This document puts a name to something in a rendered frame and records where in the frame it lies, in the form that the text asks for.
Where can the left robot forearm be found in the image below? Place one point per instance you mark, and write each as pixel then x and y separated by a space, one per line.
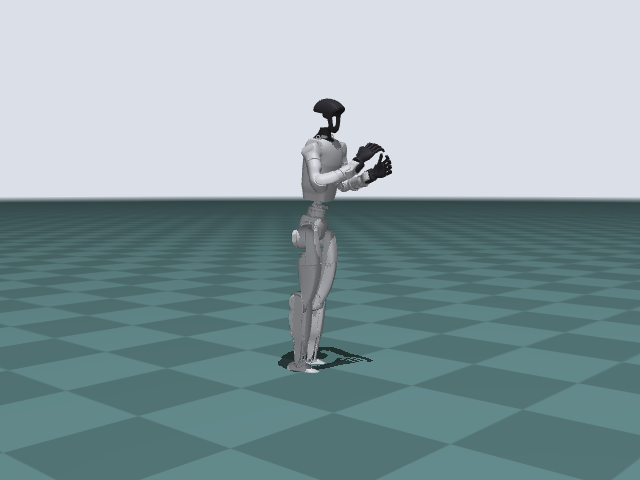
pixel 355 183

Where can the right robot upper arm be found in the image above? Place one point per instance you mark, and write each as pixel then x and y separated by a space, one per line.
pixel 312 153

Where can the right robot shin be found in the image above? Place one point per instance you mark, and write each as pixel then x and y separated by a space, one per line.
pixel 300 327

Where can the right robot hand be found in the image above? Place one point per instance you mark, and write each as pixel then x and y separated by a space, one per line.
pixel 366 153

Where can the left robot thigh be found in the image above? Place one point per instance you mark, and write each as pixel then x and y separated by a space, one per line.
pixel 329 264

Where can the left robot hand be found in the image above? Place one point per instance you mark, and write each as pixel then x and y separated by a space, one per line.
pixel 380 169

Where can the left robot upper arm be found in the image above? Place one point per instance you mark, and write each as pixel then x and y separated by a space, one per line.
pixel 343 187

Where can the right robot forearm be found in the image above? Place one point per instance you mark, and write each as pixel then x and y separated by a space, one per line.
pixel 340 175

